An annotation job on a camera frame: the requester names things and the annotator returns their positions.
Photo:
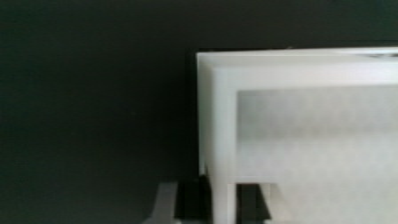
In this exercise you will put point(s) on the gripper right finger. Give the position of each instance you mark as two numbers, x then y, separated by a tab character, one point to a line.
253	211

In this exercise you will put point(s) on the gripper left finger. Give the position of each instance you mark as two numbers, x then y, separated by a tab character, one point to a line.
182	202

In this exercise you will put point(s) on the white drawer tray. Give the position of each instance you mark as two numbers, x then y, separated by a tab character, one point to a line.
299	133

